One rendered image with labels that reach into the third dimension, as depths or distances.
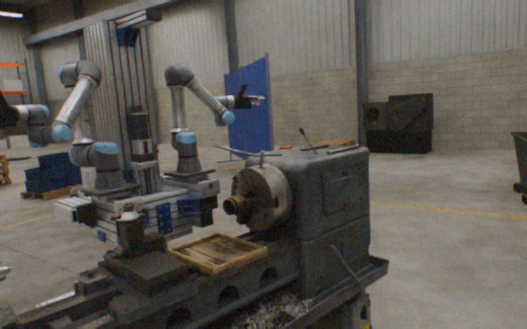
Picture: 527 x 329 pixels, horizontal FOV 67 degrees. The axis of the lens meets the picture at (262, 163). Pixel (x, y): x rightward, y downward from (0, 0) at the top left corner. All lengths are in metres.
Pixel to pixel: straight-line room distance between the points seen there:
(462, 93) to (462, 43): 1.25
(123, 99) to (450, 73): 10.09
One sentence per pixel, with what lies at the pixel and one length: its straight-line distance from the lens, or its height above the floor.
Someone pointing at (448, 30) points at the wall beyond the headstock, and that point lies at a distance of 11.79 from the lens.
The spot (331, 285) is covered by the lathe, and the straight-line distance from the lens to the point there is 2.19.
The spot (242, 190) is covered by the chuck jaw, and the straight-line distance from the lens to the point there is 1.89.
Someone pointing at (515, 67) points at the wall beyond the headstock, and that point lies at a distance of 11.47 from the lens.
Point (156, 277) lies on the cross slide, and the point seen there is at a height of 0.97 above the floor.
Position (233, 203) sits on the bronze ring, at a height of 1.10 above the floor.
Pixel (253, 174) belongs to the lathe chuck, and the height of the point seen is 1.21.
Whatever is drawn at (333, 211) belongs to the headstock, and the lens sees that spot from 2.08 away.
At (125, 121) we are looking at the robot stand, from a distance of 2.36.
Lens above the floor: 1.54
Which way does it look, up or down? 9 degrees down
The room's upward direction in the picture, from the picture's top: 4 degrees counter-clockwise
